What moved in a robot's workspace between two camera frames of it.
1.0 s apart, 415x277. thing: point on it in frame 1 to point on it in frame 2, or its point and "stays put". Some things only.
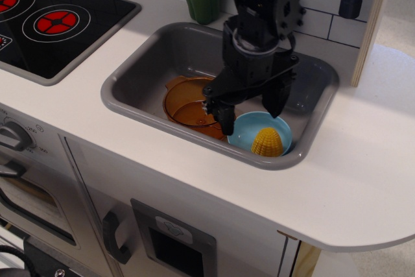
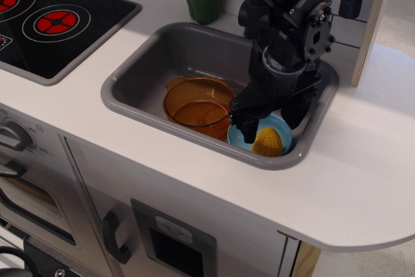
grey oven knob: (14, 136) stays put
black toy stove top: (51, 30) stays put
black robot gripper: (246, 72) to (275, 82)
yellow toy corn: (268, 143) stays put
